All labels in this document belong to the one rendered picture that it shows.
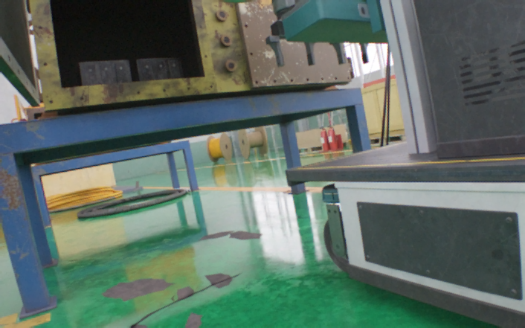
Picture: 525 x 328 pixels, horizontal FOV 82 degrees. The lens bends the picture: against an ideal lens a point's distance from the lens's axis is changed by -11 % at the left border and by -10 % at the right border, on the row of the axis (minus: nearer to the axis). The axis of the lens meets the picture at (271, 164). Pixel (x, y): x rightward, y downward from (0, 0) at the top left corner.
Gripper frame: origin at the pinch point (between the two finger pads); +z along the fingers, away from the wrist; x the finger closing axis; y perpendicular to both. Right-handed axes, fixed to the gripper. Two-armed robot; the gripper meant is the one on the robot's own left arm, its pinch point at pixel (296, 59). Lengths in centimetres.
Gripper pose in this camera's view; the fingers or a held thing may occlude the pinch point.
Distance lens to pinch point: 120.4
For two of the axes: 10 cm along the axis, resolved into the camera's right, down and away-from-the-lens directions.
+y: -5.0, 0.4, 8.7
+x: -8.5, 1.9, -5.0
